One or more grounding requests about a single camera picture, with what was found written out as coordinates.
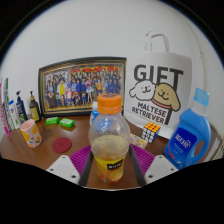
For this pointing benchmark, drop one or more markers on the floral snack packet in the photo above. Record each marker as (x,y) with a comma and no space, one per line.
(138,140)

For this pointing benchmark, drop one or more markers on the pink and yellow mug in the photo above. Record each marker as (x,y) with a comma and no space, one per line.
(31,133)

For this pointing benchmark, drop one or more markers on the flat round red coaster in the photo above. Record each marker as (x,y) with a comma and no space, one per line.
(61,145)

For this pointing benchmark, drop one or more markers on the brown pump bottle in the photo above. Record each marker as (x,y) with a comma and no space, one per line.
(34,111)

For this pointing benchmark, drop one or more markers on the blue detergent bottle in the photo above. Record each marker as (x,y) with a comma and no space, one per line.
(186,140)

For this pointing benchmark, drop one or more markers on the white printed tote bag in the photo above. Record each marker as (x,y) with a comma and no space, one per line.
(156,86)

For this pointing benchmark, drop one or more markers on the framed group picture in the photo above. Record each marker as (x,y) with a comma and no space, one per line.
(80,86)

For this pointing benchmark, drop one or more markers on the pink and white tube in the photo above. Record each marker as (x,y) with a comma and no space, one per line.
(3,116)

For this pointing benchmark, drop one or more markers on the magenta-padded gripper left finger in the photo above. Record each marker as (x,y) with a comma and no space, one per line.
(63,166)

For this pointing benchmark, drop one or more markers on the orange juice bottle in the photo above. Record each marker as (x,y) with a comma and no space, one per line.
(109,140)

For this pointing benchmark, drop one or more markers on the dark blue pump bottle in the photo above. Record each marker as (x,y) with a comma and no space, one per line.
(21,110)

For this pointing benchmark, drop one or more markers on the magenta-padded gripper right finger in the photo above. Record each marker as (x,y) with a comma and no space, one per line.
(161,166)

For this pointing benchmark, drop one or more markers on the white bottle with blue cap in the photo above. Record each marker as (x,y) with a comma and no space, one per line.
(14,116)

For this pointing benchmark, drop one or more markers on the green packet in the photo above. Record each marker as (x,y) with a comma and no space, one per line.
(52,120)
(67,122)

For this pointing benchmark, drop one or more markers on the colourful puzzle cube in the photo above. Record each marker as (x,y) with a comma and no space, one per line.
(150,132)

